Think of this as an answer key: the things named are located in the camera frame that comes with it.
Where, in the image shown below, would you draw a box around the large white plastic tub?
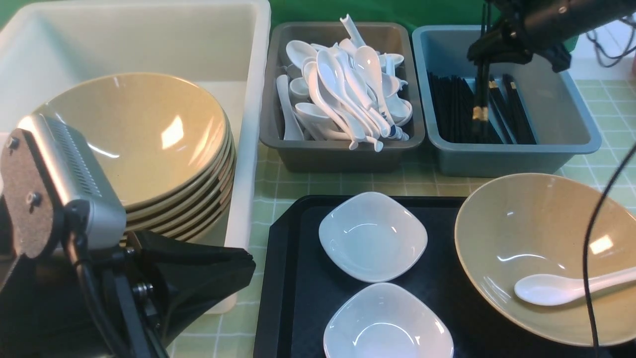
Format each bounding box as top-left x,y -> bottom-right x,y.
0,0 -> 272,315

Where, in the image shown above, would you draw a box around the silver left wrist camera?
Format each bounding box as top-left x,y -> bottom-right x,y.
17,115 -> 126,250

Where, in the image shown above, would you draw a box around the black chopstick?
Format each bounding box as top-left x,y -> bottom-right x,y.
472,55 -> 490,135
475,55 -> 492,137

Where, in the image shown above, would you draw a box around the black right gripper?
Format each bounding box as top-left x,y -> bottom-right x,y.
467,0 -> 636,73

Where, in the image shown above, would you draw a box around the teal plastic chopstick bin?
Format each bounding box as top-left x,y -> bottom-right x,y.
411,25 -> 602,178

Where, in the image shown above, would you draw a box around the beige noodle bowl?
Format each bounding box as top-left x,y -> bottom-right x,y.
455,173 -> 636,347

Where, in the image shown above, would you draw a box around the stack of beige bowls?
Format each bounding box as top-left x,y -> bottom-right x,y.
34,73 -> 237,242

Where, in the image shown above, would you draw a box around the grey plastic spoon bin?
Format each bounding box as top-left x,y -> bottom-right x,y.
259,21 -> 426,173

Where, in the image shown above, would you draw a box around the black serving tray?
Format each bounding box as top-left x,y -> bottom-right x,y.
253,195 -> 595,358

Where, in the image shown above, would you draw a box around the white ceramic soup spoon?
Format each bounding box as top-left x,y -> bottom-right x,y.
514,267 -> 636,306

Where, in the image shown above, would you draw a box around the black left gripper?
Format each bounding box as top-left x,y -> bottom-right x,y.
1,231 -> 256,358

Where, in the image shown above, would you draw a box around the black camera cable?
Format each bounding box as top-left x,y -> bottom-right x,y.
582,144 -> 636,347

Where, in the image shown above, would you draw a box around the black chopsticks in bin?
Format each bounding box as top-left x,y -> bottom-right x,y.
427,72 -> 538,145

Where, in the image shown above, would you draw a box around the white square dish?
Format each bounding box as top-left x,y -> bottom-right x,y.
318,192 -> 428,283
323,282 -> 455,358

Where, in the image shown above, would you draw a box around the pile of white spoons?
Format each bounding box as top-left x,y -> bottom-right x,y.
275,14 -> 413,153

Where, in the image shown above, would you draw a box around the green checkered tablecloth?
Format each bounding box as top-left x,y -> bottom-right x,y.
168,80 -> 636,358

